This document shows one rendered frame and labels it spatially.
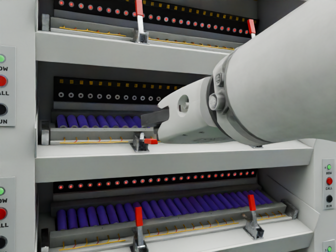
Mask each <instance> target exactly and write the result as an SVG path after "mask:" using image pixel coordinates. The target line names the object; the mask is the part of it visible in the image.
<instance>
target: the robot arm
mask: <svg viewBox="0 0 336 252"><path fill-rule="evenodd" d="M157 107H158V108H159V109H160V111H156V112H152V113H147V114H143V115H141V126H143V127H153V133H154V134H155V135H156V140H157V141H161V142H162V143H164V144H213V143H227V142H232V141H237V142H239V143H242V144H245V145H249V146H262V145H268V144H274V143H281V142H287V141H293V140H300V139H321V140H327V141H332V142H336V0H308V1H307V2H305V3H304V4H302V5H301V6H299V7H298V8H296V9H295V10H293V11H292V12H290V13H289V14H288V15H286V16H285V17H283V18H282V19H280V20H279V21H277V22H276V23H274V24H273V25H271V26H270V27H268V28H267V29H266V30H264V31H263V32H261V33H260V34H258V35H257V36H255V37H254V38H252V39H251V40H249V41H248V42H246V43H245V44H244V45H241V46H239V47H237V48H235V49H234V51H233V52H231V53H230V54H229V55H227V56H226V57H224V58H223V59H222V60H221V61H220V62H219V63H218V64H217V65H216V66H215V68H214V70H213V74H212V76H209V77H205V78H203V79H200V80H198V81H195V82H193V83H191V84H189V85H186V86H184V87H182V88H180V89H178V90H176V91H174V92H173V93H171V94H169V95H168V96H166V97H165V98H163V99H162V100H161V101H160V102H159V103H158V105H157Z"/></svg>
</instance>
